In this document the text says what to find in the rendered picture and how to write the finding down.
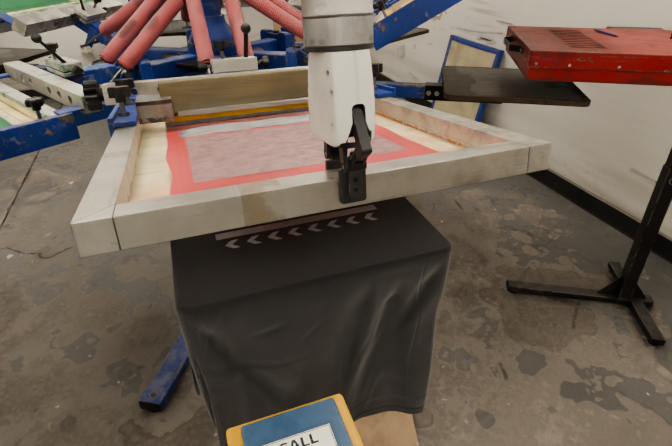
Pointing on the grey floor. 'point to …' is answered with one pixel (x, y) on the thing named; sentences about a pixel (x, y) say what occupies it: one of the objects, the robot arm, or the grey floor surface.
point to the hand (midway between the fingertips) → (345, 180)
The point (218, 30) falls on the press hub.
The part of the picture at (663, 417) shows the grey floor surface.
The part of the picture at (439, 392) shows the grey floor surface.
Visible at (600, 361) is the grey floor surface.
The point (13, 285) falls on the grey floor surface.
